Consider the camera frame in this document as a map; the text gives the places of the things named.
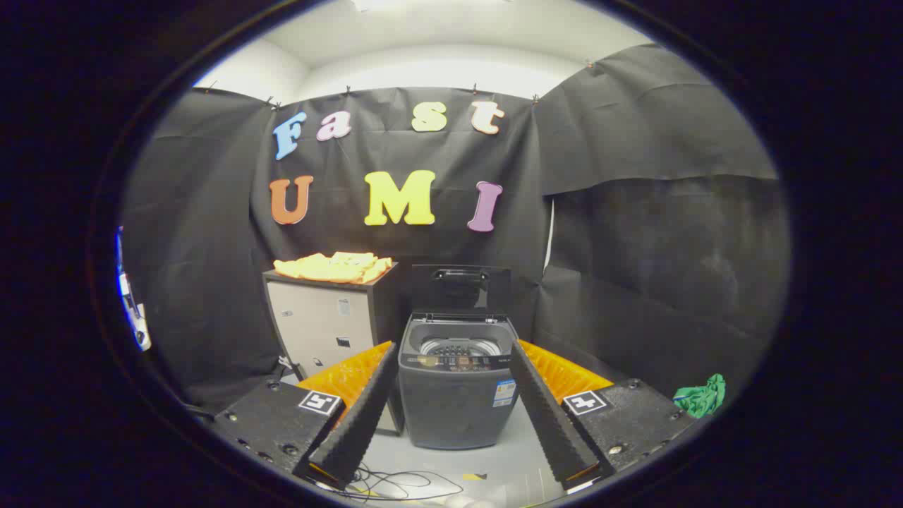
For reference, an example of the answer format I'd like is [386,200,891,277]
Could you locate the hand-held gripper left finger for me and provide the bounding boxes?
[212,341,398,492]

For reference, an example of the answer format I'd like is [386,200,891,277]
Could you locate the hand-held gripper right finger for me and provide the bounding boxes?
[508,339,696,493]

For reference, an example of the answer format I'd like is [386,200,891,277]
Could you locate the grey washing machine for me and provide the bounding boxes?
[398,313,521,451]

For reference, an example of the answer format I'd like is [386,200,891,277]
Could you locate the orange polo shirt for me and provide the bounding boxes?
[274,252,394,285]

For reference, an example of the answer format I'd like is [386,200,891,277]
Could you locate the grey metal cabinet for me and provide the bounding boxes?
[262,262,406,435]

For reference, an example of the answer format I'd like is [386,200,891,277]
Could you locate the green cloth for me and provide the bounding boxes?
[672,374,727,419]

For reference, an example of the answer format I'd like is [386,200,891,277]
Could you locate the blue and white object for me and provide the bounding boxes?
[116,226,153,353]

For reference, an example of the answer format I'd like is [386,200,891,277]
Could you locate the black floor cables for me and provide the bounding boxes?
[310,462,466,504]

